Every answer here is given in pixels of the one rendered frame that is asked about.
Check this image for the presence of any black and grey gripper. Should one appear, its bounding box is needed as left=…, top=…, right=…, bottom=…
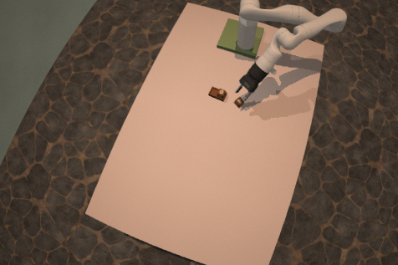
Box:
left=235, top=54, right=277, bottom=101

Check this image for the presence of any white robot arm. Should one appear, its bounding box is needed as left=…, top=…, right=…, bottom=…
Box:
left=237, top=0, right=347, bottom=64

